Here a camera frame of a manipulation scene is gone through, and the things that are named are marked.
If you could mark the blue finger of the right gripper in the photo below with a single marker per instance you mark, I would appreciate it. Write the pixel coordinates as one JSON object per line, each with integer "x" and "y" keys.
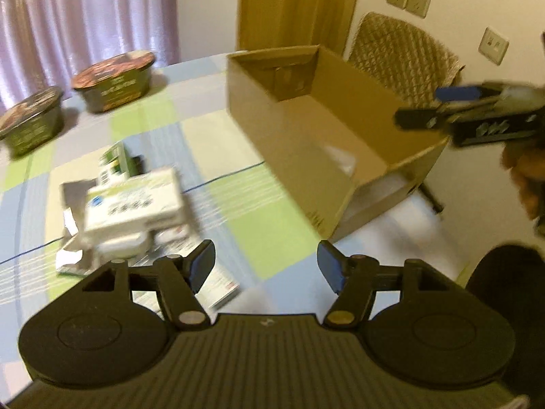
{"x": 465, "y": 93}
{"x": 419, "y": 119}

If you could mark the wooden door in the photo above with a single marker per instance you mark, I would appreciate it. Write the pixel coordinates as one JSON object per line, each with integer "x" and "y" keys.
{"x": 266, "y": 24}

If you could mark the brown cardboard box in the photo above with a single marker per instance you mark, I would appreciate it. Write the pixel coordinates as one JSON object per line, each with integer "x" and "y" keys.
{"x": 326, "y": 131}

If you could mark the white green medicine box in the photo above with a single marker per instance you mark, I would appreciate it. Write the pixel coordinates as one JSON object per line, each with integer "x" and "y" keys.
{"x": 148, "y": 202}

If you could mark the green throat spray box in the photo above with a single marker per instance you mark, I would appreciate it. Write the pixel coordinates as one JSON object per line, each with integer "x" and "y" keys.
{"x": 117, "y": 165}

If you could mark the left dark noodle bowl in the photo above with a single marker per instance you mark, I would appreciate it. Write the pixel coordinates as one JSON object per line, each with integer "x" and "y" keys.
{"x": 33, "y": 121}

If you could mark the right dark noodle bowl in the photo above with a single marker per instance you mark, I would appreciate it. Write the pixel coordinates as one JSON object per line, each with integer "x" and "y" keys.
{"x": 115, "y": 81}

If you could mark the purple curtain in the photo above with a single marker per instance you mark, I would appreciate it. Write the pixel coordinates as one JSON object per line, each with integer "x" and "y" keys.
{"x": 48, "y": 42}

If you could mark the silver foil pouch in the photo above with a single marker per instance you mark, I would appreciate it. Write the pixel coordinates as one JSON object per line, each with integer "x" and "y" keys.
{"x": 75, "y": 256}

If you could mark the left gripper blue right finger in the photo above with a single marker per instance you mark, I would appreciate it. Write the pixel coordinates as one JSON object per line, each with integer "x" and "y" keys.
{"x": 351, "y": 278}

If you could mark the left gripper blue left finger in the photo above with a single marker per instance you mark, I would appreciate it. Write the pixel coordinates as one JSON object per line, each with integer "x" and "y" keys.
{"x": 179, "y": 279}

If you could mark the dark noodle bowl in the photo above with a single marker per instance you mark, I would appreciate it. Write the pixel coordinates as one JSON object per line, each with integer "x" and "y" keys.
{"x": 115, "y": 81}
{"x": 33, "y": 121}

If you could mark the white power adapter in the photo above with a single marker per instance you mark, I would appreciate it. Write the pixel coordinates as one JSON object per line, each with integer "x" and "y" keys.
{"x": 129, "y": 246}

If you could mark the single wall socket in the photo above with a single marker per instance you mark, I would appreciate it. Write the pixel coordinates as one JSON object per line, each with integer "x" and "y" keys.
{"x": 493, "y": 46}

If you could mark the person hand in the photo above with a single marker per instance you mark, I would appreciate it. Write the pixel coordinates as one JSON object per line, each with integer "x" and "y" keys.
{"x": 524, "y": 161}

